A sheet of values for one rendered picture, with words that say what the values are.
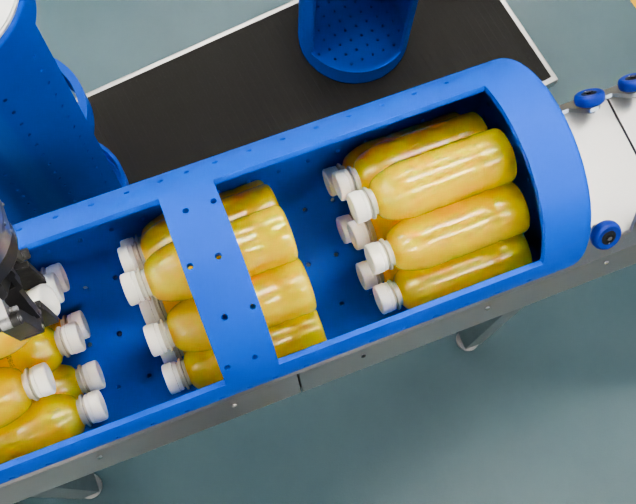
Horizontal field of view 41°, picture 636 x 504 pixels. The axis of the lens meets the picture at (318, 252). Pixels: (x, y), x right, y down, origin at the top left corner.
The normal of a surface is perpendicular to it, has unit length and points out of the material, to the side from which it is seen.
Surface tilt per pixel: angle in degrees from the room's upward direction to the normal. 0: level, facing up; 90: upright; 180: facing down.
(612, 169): 0
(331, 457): 0
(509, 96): 20
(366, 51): 0
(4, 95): 90
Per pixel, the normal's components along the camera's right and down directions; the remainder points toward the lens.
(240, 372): 0.34, 0.71
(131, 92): 0.03, -0.29
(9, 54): 0.84, 0.53
